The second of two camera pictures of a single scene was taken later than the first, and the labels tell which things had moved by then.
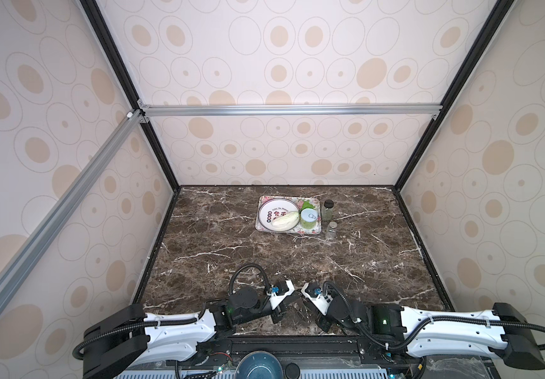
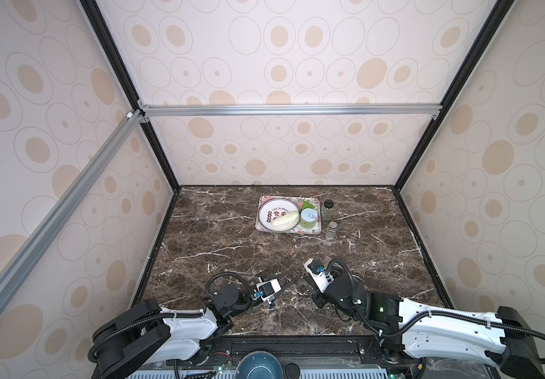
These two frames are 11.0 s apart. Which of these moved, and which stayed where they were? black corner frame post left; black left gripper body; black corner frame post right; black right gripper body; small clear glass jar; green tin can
Moved: black left gripper body; black right gripper body
Stayed: small clear glass jar; green tin can; black corner frame post right; black corner frame post left
